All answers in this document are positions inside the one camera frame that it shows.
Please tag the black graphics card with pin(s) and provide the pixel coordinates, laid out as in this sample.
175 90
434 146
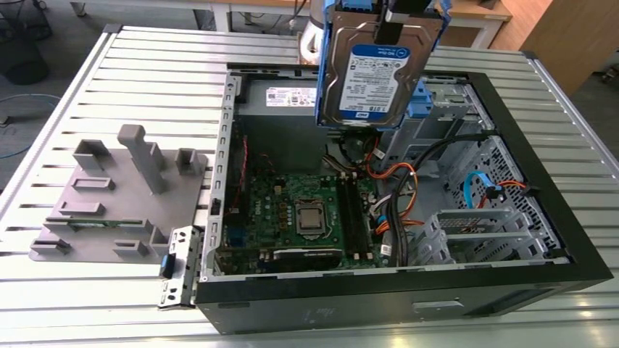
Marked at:
305 255

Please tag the wooden desk white frame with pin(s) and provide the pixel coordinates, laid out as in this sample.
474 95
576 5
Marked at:
484 16

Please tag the hard disk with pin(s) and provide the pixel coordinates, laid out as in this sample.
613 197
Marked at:
373 90

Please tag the black PC case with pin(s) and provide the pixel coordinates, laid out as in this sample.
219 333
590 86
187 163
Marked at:
387 290

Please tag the silver CPU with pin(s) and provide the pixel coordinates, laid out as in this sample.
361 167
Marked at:
310 220

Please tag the metal expansion slot bracket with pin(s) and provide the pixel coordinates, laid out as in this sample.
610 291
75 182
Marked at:
182 253

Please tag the blue drive latch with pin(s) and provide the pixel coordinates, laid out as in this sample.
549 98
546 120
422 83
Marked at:
421 108

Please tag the black bin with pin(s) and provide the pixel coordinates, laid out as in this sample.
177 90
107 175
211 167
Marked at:
27 69

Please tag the grey power supply unit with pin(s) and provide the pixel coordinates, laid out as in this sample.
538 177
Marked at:
281 137

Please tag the grey parts rack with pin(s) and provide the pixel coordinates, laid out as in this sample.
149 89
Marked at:
131 217

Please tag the white frame table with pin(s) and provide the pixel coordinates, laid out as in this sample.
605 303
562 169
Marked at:
221 18

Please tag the metal disk bay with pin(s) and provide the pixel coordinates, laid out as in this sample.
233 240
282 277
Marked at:
484 236

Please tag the CPU socket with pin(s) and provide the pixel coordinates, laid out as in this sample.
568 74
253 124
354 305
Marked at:
311 201

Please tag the wooden cabinet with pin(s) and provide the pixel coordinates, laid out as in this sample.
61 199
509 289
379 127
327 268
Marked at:
570 43

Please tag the green motherboard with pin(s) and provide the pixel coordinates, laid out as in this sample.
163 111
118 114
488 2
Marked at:
271 203

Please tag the black RAM slot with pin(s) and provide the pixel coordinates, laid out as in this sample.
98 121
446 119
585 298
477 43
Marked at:
349 217
362 217

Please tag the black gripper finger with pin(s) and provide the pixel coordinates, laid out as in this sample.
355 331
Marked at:
389 32

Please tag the metal drive cage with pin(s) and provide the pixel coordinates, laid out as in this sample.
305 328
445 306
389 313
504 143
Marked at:
436 137

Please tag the green RAM stick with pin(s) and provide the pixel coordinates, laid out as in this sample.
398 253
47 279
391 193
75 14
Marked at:
93 224

